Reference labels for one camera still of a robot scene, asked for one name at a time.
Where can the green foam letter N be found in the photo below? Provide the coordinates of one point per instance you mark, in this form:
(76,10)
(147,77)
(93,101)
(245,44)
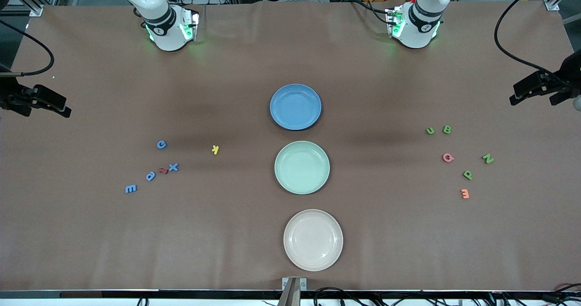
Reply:
(488,158)

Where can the pale green plate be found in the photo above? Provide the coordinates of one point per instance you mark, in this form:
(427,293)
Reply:
(302,167)

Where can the metal table edge rail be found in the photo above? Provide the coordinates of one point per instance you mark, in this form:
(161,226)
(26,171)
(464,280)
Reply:
(136,293)

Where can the blue foam letter a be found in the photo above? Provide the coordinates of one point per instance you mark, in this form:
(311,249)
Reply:
(150,176)

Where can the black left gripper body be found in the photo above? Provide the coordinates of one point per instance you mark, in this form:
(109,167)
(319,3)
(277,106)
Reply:
(570,75)

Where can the blue plate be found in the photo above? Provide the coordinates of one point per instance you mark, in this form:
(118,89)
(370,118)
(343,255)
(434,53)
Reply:
(295,106)

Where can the green foam letter P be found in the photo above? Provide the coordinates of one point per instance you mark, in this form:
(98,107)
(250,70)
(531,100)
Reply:
(467,175)

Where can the beige pink plate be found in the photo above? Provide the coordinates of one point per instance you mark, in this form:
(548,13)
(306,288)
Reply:
(313,240)

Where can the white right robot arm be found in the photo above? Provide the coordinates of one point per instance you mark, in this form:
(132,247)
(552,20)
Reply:
(168,33)

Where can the orange foam letter E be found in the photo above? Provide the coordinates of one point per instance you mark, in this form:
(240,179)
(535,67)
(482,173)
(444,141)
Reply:
(464,193)

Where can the metal table edge bracket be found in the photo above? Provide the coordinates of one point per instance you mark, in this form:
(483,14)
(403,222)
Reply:
(287,282)

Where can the blue foam letter X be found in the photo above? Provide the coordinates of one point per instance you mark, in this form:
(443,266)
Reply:
(173,167)

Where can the brown table cover sheet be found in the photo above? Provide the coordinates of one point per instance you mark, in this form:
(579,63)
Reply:
(227,229)

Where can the blue foam letter E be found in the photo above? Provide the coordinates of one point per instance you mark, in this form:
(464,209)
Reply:
(130,189)

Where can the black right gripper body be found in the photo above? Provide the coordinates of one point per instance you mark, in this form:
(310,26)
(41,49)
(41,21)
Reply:
(10,96)

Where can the blue foam letter C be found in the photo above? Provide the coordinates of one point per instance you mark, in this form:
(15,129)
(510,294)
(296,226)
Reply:
(159,144)

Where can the pink foam letter G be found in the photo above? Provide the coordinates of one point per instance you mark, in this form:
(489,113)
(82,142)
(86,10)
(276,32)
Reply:
(445,157)

